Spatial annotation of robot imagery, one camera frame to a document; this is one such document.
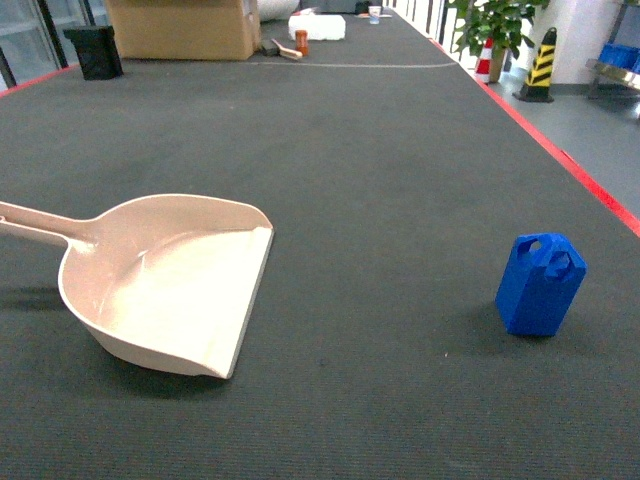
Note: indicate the beige plastic dustpan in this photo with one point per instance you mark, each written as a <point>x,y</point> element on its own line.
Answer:
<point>166,281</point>

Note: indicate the blue plastic part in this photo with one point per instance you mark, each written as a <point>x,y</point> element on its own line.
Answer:
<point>542,276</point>

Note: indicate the neighbouring steel shelf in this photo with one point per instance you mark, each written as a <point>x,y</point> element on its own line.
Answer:
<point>615,70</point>

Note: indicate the hand brush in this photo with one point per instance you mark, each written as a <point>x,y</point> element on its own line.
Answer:
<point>273,48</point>

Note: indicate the orange can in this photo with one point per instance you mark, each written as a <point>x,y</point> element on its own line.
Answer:
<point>301,38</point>

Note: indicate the white foam block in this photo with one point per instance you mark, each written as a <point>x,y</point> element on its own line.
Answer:
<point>318,27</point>

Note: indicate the red white traffic cone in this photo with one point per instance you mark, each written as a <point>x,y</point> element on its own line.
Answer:
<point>483,66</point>

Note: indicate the paper cup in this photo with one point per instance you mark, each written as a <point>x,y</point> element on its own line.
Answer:
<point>374,14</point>

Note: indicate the yellow black bollard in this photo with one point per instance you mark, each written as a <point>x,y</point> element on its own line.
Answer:
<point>536,87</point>

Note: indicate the large cardboard box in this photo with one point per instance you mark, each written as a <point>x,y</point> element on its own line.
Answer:
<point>185,30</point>

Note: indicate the green potted plant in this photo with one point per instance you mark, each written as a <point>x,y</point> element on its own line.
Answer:
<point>502,21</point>

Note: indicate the black bin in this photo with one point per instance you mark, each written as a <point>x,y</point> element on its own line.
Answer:
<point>96,51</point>

